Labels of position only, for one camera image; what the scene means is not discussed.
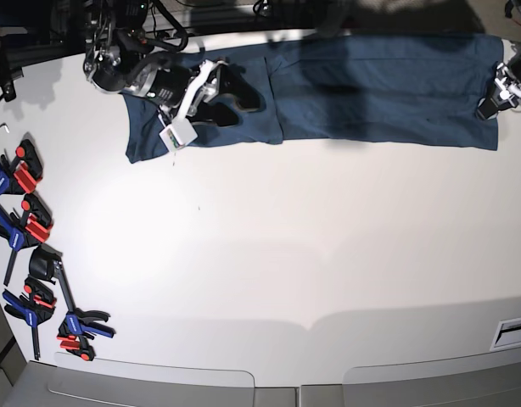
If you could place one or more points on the blue red clamp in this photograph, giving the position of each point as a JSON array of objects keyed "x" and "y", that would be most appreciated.
[
  {"x": 34, "y": 307},
  {"x": 28, "y": 231},
  {"x": 21, "y": 175},
  {"x": 79, "y": 327}
]

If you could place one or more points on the blue T-shirt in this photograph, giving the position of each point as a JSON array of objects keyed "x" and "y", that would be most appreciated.
[{"x": 363, "y": 88}]

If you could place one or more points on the black tape roll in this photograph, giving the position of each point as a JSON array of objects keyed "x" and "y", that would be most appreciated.
[{"x": 45, "y": 265}]

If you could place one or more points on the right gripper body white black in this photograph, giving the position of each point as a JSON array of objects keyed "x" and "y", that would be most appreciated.
[{"x": 172, "y": 91}]

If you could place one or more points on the blue red clamp bottom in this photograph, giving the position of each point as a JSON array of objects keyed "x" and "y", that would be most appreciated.
[{"x": 79, "y": 327}]

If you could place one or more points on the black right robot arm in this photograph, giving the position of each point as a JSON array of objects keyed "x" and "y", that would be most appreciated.
[{"x": 122, "y": 58}]

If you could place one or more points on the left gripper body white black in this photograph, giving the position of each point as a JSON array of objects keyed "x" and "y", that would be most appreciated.
[{"x": 506, "y": 93}]

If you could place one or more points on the blue red clamp top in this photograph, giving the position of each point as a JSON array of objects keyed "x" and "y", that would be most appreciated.
[{"x": 21, "y": 175}]

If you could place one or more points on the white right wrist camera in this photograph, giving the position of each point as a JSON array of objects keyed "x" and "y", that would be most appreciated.
[{"x": 178, "y": 134}]

